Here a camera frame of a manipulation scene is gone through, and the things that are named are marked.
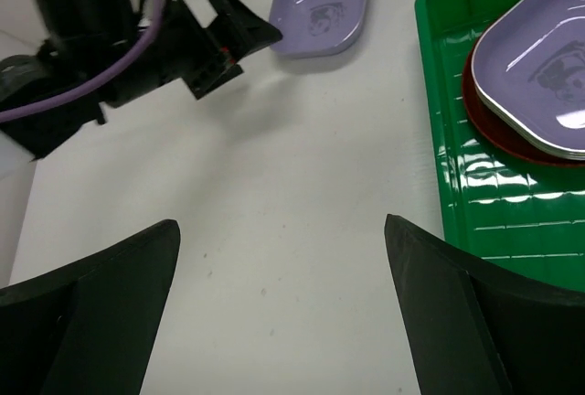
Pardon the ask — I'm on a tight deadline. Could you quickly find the red round plate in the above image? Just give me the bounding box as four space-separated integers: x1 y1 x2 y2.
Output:
462 51 584 168

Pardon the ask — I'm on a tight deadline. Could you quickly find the purple square plate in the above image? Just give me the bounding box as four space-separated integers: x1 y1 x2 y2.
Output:
269 0 367 59
471 0 584 156

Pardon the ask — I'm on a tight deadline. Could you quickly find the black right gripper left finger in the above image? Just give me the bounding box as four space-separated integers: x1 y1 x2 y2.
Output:
1 219 180 394

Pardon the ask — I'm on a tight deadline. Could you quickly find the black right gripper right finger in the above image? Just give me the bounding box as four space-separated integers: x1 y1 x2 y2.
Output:
385 215 584 394

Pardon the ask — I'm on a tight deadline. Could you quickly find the green plastic bin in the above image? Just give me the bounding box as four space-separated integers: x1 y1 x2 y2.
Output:
415 0 584 291

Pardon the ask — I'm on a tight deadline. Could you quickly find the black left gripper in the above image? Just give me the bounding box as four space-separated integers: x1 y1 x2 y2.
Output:
1 0 282 159

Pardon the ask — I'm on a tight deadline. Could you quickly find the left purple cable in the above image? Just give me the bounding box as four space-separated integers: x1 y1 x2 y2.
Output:
0 0 166 123

